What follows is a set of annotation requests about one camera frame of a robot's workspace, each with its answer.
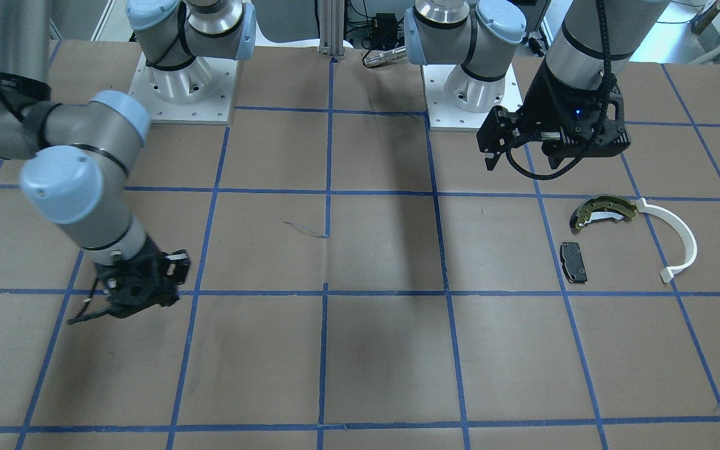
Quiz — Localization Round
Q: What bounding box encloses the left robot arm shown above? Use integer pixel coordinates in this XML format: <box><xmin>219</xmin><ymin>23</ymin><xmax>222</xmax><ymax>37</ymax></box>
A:
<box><xmin>403</xmin><ymin>1</ymin><xmax>669</xmax><ymax>180</ymax></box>

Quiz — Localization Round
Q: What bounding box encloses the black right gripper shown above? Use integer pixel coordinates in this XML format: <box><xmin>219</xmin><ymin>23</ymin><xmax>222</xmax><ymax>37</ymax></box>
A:
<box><xmin>94</xmin><ymin>238</ymin><xmax>191</xmax><ymax>318</ymax></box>

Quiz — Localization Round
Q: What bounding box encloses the black brake pad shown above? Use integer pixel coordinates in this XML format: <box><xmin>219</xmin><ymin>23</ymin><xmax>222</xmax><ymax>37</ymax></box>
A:
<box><xmin>559</xmin><ymin>241</ymin><xmax>588</xmax><ymax>284</ymax></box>

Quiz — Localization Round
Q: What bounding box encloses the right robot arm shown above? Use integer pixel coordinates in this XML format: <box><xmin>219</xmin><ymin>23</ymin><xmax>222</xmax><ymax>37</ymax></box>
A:
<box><xmin>0</xmin><ymin>1</ymin><xmax>257</xmax><ymax>324</ymax></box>

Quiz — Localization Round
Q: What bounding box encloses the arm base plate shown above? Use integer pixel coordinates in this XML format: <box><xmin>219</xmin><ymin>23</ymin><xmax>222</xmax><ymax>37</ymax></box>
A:
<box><xmin>128</xmin><ymin>54</ymin><xmax>238</xmax><ymax>125</ymax></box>
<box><xmin>422</xmin><ymin>64</ymin><xmax>523</xmax><ymax>132</ymax></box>

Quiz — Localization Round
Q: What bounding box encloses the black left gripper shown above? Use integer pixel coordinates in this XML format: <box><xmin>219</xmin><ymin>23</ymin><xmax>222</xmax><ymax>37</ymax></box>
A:
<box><xmin>476</xmin><ymin>62</ymin><xmax>631</xmax><ymax>171</ymax></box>

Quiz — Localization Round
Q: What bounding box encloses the aluminium frame post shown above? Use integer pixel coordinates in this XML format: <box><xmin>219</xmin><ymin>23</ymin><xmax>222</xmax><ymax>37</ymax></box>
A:
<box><xmin>316</xmin><ymin>0</ymin><xmax>346</xmax><ymax>62</ymax></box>

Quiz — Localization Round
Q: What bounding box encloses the olive brake shoe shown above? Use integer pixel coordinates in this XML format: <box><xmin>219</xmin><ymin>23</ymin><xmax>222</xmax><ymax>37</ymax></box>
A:
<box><xmin>569</xmin><ymin>194</ymin><xmax>638</xmax><ymax>233</ymax></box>

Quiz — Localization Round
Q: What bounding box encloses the white curved plastic bracket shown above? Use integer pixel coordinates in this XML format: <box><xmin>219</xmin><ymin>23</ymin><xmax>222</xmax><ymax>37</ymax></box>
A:
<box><xmin>635</xmin><ymin>197</ymin><xmax>699</xmax><ymax>284</ymax></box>

